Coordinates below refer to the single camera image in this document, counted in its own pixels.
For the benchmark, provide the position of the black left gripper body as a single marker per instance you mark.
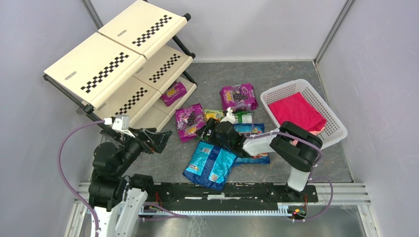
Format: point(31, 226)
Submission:
point(146, 139)

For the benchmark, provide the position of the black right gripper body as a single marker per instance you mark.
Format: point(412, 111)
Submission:
point(212, 129)

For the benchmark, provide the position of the purple grape candy bag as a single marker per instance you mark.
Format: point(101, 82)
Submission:
point(188, 121)
point(239, 97)

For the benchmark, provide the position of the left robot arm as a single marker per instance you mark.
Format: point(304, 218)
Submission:
point(117, 200)

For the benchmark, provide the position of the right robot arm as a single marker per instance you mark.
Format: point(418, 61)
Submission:
point(298, 147)

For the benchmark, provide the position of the small green white candy bag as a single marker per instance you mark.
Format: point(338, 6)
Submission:
point(243, 117)

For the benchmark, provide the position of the green Fox's candy bag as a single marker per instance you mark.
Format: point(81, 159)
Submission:
point(214, 114)

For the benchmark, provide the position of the dark blue fruit candy bag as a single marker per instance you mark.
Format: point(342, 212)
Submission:
point(247, 128)

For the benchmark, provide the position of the purple candy bag on shelf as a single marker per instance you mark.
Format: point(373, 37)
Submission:
point(175, 92)

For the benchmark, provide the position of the cream tiered shelf rack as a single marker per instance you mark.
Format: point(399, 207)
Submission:
point(126, 66)

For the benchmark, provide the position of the light blue Slendy bag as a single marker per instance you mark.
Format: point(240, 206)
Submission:
point(209, 166)

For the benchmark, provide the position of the red cloth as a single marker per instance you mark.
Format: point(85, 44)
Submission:
point(297, 110)

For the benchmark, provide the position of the white plastic basket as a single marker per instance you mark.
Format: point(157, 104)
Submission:
point(334, 130)

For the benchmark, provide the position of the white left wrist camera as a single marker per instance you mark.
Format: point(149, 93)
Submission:
point(121, 125)

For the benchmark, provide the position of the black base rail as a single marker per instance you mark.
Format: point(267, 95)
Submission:
point(233, 197)

